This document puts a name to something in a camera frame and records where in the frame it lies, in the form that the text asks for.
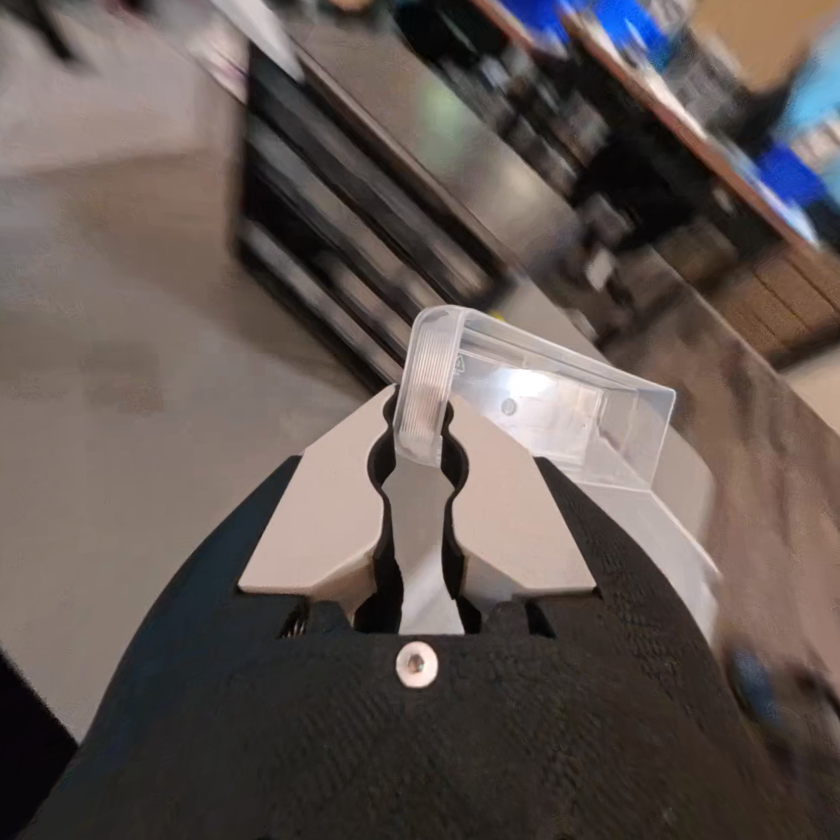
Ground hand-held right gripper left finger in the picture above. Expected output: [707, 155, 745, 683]
[237, 385, 403, 627]

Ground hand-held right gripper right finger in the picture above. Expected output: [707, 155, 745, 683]
[441, 399, 598, 627]

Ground small clear plastic drawer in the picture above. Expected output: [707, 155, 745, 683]
[394, 305, 677, 492]

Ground rows of clear cabinet drawers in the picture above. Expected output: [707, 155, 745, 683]
[243, 112, 490, 382]

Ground black drawer cabinet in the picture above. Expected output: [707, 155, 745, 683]
[233, 39, 601, 398]

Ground grey desk with wooden edge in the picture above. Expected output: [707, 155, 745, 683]
[472, 0, 840, 257]

